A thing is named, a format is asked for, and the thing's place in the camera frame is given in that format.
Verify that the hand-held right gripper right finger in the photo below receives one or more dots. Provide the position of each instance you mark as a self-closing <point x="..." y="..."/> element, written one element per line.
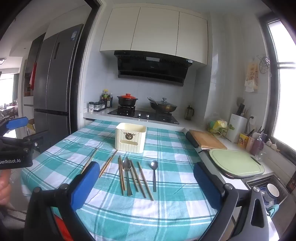
<point x="205" y="185"/>

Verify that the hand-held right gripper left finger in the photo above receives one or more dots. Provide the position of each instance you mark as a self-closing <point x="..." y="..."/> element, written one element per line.
<point x="85" y="183"/>

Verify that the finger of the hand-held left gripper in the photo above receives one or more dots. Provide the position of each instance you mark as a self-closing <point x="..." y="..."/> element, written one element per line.
<point x="34" y="141"/>
<point x="17" y="122"/>

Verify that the light wooden chopstick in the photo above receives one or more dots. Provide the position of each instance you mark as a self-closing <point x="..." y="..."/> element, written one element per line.
<point x="90" y="158"/>
<point x="108" y="163"/>

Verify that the small metal spoon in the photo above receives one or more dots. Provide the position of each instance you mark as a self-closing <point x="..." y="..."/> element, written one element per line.
<point x="154" y="165"/>

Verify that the dark wooden chopstick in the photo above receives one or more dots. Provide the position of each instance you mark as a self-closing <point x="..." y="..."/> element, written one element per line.
<point x="135" y="182"/>
<point x="141" y="185"/>

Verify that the cream ribbed utensil holder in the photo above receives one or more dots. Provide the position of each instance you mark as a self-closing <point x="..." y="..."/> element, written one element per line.
<point x="129" y="146"/>

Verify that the person's left hand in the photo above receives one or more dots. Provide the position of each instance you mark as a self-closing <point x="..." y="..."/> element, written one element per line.
<point x="4" y="185"/>

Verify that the cardboard box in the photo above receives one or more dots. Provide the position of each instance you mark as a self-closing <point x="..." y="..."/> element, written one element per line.
<point x="31" y="128"/>

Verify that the green cutting board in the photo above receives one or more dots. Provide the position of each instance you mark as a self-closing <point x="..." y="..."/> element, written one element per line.
<point x="235" y="162"/>

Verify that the large metal spoon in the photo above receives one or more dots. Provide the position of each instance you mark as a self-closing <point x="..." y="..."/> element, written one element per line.
<point x="126" y="165"/>

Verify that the wooden cutting board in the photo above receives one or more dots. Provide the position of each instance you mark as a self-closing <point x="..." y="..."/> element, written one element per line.
<point x="208" y="139"/>

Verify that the black cylindrical bar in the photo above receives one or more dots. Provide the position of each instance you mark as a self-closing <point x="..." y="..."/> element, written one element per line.
<point x="192" y="139"/>

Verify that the grey refrigerator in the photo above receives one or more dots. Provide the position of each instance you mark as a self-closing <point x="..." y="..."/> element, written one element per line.
<point x="55" y="92"/>

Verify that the red hanging cloth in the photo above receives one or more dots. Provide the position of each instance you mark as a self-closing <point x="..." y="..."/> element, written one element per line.
<point x="33" y="75"/>

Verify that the steel sink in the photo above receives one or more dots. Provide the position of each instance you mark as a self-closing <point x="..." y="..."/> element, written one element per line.
<point x="259" y="183"/>

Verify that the teal plaid tablecloth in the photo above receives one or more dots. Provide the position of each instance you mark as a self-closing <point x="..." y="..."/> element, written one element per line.
<point x="161" y="220"/>

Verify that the pink cup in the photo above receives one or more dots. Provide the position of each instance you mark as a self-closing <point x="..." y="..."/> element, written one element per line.
<point x="249" y="144"/>

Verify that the yellow green cloths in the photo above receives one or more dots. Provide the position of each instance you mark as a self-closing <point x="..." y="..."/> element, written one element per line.
<point x="216" y="126"/>

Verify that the clear glass cup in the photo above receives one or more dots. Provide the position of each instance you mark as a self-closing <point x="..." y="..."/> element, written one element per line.
<point x="260" y="155"/>

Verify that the white knife block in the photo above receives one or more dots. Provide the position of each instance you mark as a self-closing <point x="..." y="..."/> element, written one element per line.
<point x="237" y="129"/>

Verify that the purple bottle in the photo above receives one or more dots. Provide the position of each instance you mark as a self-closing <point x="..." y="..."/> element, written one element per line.
<point x="257" y="147"/>

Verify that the white labelled jar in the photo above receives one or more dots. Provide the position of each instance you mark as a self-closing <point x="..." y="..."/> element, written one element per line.
<point x="91" y="107"/>

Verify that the white bowl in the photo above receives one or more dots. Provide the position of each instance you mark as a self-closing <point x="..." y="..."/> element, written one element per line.
<point x="272" y="190"/>

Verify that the teal rag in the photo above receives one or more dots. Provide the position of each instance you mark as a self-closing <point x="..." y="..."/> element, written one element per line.
<point x="274" y="209"/>

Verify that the clear spice containers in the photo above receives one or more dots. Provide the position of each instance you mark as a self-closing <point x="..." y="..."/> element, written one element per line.
<point x="99" y="106"/>

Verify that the dark glass pitcher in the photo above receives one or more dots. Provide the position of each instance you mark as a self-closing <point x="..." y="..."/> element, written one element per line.
<point x="189" y="112"/>

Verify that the garlic bulbs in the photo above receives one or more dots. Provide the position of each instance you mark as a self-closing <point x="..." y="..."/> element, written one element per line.
<point x="272" y="144"/>

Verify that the yellow capped sauce bottle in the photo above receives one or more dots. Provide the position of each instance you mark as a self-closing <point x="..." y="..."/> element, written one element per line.
<point x="105" y="97"/>

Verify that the dark sauce bottle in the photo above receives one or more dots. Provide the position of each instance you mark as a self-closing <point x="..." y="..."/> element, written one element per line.
<point x="111" y="100"/>

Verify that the dark metal wok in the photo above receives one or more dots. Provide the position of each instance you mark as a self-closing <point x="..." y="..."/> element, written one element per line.
<point x="163" y="109"/>

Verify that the black glass cooktop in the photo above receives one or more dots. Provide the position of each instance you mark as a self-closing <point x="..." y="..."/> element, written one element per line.
<point x="148" y="115"/>

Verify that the black clay pot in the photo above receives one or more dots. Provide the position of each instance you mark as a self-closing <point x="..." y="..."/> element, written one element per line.
<point x="127" y="102"/>

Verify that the glass wok lid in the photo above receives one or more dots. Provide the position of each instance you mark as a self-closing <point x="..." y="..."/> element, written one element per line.
<point x="164" y="103"/>

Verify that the red pot lid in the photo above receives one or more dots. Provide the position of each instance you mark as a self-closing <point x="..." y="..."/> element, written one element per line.
<point x="127" y="96"/>

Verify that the black range hood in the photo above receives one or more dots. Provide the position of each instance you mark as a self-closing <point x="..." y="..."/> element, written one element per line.
<point x="150" y="69"/>

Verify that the window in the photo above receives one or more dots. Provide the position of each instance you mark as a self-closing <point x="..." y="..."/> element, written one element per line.
<point x="285" y="81"/>

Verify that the black door frame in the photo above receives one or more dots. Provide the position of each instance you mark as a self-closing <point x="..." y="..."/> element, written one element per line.
<point x="81" y="81"/>

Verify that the white wall socket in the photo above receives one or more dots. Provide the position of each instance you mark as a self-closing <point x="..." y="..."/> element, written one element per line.
<point x="252" y="117"/>

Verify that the wall calendar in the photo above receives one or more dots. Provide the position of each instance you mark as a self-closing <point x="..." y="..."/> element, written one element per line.
<point x="251" y="76"/>

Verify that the white wall cabinet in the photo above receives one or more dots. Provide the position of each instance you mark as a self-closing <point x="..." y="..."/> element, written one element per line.
<point x="152" y="30"/>

